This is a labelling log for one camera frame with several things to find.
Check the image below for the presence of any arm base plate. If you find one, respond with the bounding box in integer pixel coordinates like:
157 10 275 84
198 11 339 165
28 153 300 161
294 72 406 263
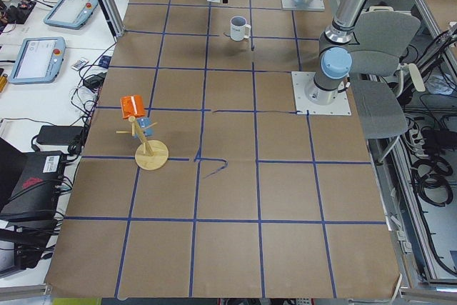
291 71 351 116
281 0 325 11

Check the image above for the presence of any orange mug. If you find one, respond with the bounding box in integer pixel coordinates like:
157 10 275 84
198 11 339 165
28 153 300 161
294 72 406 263
120 94 146 119

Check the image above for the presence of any light blue mug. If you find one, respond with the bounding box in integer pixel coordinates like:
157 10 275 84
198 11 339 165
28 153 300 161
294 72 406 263
129 116 153 138

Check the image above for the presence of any grey office chair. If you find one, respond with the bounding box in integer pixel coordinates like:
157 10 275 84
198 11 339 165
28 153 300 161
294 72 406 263
349 6 425 164

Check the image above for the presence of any black computer box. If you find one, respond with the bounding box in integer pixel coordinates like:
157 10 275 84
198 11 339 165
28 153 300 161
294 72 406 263
1 139 67 231

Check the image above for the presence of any upper teach pendant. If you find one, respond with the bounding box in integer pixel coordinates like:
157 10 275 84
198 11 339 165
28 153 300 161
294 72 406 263
44 0 99 29

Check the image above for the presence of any white mug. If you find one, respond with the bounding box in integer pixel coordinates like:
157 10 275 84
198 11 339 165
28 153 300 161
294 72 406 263
230 16 251 41

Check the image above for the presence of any brown paper table cover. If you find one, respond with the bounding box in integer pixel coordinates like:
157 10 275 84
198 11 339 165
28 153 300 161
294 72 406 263
46 0 399 299

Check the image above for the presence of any black power brick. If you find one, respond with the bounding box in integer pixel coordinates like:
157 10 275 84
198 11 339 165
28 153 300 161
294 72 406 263
36 125 83 146

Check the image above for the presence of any lower teach pendant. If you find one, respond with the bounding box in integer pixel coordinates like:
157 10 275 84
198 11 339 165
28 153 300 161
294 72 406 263
8 36 66 84

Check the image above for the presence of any teach pendant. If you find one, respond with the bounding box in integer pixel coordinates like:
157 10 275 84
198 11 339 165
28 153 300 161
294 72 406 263
44 0 99 29
8 36 66 84

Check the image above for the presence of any white remote control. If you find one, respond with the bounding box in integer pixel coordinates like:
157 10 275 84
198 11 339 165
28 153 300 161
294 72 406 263
71 57 89 71

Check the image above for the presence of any wooden mug tree stand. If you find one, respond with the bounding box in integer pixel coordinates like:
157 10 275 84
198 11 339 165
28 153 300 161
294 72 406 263
116 126 169 170

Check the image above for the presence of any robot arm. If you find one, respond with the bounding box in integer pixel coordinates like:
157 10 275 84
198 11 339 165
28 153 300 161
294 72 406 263
305 0 367 106

